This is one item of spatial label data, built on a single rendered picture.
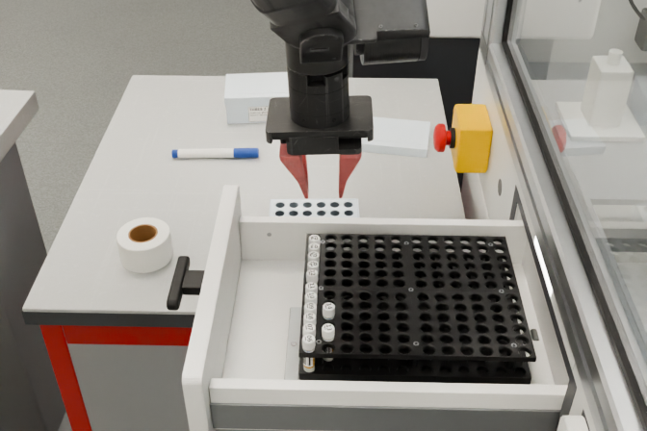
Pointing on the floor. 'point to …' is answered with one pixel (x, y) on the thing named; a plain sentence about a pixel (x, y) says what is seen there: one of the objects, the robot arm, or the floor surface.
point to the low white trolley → (192, 234)
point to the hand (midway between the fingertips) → (323, 189)
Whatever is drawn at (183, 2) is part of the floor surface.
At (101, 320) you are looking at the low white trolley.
